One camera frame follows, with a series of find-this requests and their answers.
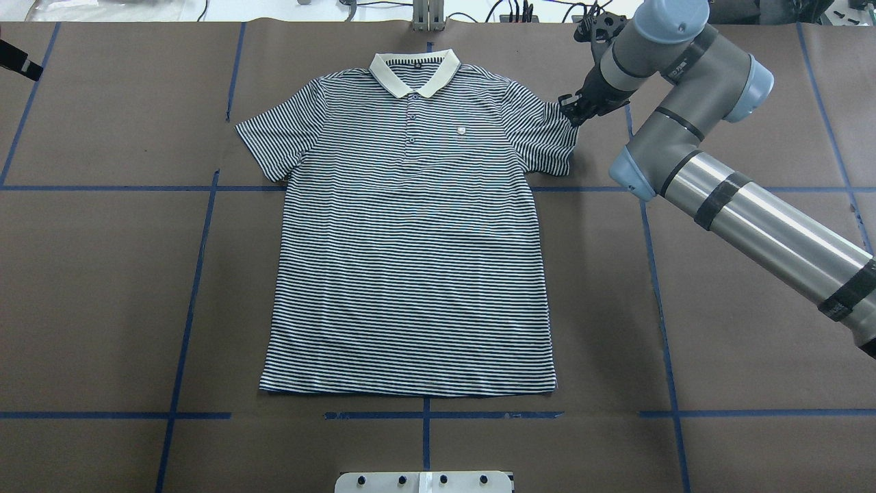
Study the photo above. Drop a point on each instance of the navy white striped polo shirt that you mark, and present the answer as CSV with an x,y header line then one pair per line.
x,y
410,261

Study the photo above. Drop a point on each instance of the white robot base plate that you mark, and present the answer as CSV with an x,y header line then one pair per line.
x,y
426,481

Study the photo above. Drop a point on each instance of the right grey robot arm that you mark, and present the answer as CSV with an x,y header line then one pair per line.
x,y
713,82

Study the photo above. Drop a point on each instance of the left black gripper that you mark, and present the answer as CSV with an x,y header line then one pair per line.
x,y
16,60

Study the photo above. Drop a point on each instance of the aluminium frame post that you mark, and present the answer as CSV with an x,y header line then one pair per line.
x,y
428,15

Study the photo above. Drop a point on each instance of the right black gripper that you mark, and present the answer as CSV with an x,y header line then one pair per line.
x,y
598,91

